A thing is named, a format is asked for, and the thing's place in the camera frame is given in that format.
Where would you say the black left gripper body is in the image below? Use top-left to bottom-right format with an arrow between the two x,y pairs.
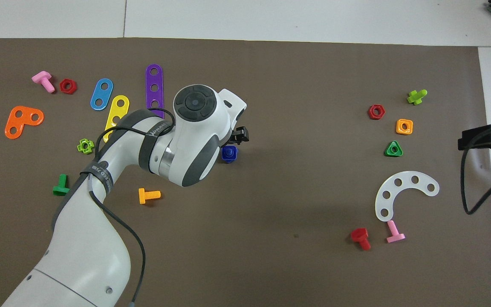
229,126 -> 250,146

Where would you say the blue square nut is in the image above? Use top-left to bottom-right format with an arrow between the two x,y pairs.
221,145 -> 239,164

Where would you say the light green cross screw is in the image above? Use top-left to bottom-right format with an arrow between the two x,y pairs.
407,89 -> 428,106

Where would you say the green triangle nut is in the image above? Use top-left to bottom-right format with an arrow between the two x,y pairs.
384,140 -> 404,157

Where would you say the orange square head screw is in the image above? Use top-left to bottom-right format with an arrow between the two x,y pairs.
138,188 -> 162,205

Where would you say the pink T-head screw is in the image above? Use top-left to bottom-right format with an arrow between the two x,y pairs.
386,220 -> 406,244
32,71 -> 56,94

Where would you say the red hexagonal head screw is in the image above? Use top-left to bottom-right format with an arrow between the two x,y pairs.
350,228 -> 372,251

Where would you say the dark green T-head screw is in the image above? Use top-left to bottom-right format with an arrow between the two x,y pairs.
52,174 -> 72,197

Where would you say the brown paper table mat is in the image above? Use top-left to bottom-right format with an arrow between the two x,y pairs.
0,38 -> 491,307

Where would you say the white curved five-hole plate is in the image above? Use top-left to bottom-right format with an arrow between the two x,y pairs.
375,171 -> 440,223

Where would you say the purple four-hole bar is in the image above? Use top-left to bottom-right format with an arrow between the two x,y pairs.
145,64 -> 165,120

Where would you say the yellow three-hole bar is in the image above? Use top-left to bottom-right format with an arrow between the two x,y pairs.
104,95 -> 130,144

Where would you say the blue two-hole bar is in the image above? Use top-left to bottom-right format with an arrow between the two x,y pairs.
90,78 -> 114,111

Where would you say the orange L-shaped plate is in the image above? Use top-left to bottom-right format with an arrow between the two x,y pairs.
5,106 -> 45,140

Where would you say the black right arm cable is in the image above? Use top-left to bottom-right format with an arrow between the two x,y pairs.
461,127 -> 491,215

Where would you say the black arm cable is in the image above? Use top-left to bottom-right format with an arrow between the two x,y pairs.
461,127 -> 491,215
87,108 -> 176,307

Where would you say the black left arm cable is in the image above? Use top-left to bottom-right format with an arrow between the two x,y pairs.
87,108 -> 176,307

